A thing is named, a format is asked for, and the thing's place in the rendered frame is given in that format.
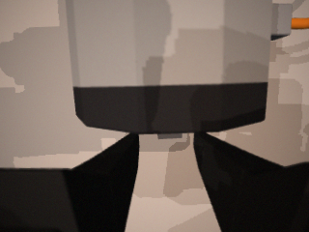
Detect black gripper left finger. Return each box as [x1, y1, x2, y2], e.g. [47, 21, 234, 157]
[0, 133, 139, 232]

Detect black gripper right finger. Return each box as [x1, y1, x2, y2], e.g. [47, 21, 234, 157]
[193, 132, 309, 232]

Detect grey plug with orange cable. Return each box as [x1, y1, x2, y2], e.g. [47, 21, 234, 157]
[157, 17, 309, 139]

